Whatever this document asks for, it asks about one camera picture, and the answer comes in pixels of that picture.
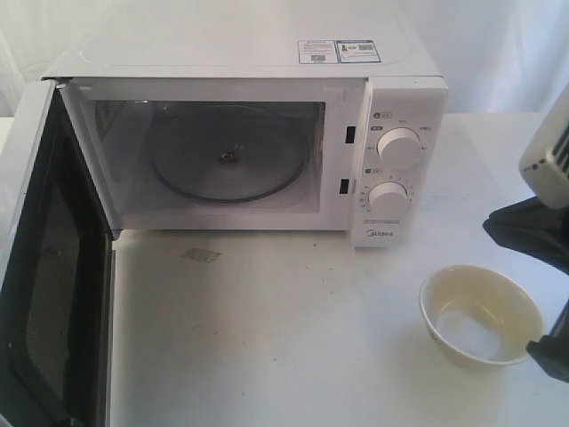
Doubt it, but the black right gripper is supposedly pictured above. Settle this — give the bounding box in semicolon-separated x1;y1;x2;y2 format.
482;197;569;381

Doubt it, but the cream ceramic bowl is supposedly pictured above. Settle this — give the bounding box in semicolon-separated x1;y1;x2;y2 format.
419;265;544;370

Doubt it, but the white microwave door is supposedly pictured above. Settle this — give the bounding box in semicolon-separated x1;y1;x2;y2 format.
1;80;115;426

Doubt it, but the glass microwave turntable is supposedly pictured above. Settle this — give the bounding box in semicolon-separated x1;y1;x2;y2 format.
151;104;310;204

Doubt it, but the white microwave oven body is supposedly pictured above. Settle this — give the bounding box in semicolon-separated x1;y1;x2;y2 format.
44;1;448;248

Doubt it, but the white lower control knob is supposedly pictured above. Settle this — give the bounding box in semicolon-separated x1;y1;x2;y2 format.
368;181;408;215

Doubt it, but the white control knob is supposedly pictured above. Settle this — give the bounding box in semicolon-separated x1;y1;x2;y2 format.
368;181;408;215
376;127;422;170

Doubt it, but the white upper control knob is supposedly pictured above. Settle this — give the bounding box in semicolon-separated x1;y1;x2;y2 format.
376;127;422;170

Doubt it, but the blue white warning sticker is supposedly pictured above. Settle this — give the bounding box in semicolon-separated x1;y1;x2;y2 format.
297;40;381;64

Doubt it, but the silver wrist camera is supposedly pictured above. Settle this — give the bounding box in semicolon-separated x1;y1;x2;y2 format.
518;86;569;209

